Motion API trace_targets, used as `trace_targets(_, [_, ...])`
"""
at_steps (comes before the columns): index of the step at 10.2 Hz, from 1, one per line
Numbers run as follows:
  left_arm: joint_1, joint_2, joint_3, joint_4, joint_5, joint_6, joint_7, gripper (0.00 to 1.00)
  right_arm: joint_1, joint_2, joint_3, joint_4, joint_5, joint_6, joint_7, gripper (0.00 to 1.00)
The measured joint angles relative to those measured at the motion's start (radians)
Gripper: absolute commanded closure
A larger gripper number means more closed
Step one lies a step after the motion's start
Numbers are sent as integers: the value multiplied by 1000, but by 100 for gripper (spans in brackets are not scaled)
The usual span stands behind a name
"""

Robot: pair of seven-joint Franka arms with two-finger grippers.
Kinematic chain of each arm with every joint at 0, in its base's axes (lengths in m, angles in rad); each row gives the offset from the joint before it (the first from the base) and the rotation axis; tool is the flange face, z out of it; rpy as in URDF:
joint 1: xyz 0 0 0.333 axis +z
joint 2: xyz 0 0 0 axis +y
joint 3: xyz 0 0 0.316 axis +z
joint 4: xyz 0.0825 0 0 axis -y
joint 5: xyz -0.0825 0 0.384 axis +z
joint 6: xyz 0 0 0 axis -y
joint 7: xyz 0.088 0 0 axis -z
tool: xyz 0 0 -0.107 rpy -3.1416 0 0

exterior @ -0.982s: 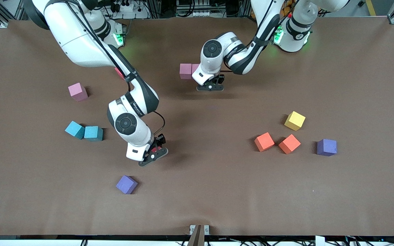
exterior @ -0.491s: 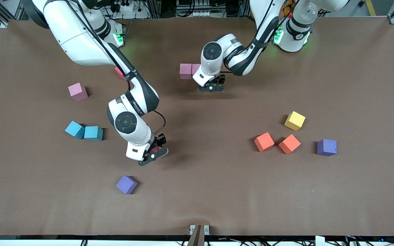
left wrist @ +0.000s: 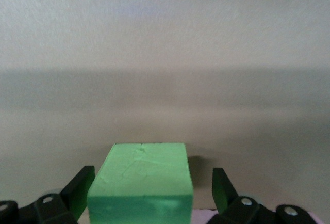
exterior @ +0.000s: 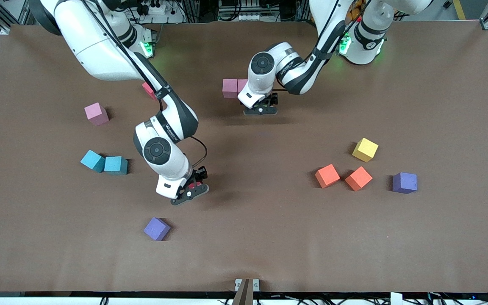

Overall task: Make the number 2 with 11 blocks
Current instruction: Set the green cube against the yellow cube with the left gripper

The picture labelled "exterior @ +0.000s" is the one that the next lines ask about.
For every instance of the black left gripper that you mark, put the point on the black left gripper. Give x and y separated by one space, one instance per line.
272 100

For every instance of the orange foam cube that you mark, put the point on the orange foam cube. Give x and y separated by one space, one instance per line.
359 178
327 175

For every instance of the white power strip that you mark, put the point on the white power strip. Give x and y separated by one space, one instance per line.
157 9

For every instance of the brown paper table cover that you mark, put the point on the brown paper table cover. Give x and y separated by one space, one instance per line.
244 254

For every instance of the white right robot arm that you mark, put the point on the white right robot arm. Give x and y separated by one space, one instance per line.
172 169

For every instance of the yellow foam cube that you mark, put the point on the yellow foam cube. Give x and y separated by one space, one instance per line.
365 149

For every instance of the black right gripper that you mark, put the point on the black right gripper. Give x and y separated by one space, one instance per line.
198 174

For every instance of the black table edge rail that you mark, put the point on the black table edge rail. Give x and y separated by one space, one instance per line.
57 294

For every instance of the white equipment rack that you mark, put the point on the white equipment rack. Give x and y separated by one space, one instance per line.
248 17

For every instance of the red foam cube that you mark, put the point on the red foam cube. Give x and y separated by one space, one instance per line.
193 185
147 88

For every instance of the cyan foam cube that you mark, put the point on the cyan foam cube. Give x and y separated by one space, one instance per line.
92 160
115 165

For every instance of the small metal bracket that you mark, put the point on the small metal bracket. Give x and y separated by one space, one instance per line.
256 284

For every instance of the purple foam cube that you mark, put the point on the purple foam cube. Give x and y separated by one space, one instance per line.
156 228
404 182

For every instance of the orange packaged goods pile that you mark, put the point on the orange packaged goods pile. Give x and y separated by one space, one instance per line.
354 10

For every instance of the pink foam cube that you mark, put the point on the pink foam cube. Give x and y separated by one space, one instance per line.
229 88
95 113
242 84

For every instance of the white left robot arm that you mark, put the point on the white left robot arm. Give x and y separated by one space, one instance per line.
256 87

